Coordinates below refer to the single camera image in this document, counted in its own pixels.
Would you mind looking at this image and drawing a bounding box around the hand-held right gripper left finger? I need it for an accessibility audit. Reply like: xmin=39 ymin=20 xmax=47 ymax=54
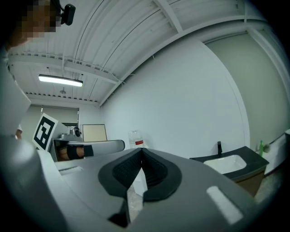
xmin=37 ymin=148 xmax=143 ymax=228

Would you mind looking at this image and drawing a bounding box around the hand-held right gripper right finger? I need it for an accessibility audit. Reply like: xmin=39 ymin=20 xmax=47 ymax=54
xmin=133 ymin=148 xmax=268 ymax=232

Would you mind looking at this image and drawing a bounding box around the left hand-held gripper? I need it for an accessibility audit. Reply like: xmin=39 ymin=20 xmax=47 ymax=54
xmin=31 ymin=112 xmax=126 ymax=162

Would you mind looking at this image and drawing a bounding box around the clear plastic bottle red label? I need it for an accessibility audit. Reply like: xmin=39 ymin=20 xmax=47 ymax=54
xmin=128 ymin=130 xmax=145 ymax=150

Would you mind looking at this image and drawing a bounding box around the person's left hand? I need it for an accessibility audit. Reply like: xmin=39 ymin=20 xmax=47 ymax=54
xmin=58 ymin=145 xmax=85 ymax=161

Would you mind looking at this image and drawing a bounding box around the white sink basin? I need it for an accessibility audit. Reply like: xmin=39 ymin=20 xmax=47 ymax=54
xmin=203 ymin=154 xmax=247 ymax=175

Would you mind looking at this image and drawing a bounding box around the grey window blind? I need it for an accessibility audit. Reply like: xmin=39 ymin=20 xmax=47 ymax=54
xmin=41 ymin=106 xmax=80 ymax=125

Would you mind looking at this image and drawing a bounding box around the wooden vanity cabinet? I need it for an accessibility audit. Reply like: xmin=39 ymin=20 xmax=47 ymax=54
xmin=233 ymin=170 xmax=266 ymax=198

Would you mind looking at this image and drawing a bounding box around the black vanity countertop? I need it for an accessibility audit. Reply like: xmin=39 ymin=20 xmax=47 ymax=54
xmin=189 ymin=145 xmax=270 ymax=182

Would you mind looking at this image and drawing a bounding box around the long ceiling light fixture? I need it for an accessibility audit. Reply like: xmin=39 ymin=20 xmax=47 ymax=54
xmin=38 ymin=74 xmax=84 ymax=87

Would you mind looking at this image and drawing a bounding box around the person's head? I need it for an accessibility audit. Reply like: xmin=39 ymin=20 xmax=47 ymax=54
xmin=5 ymin=0 xmax=63 ymax=52

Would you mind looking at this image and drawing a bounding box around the beige board with black frame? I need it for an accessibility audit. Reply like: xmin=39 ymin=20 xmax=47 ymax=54
xmin=79 ymin=123 xmax=108 ymax=142

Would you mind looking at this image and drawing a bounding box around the black head-worn camera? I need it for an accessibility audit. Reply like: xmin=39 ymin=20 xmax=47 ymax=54
xmin=59 ymin=3 xmax=77 ymax=26

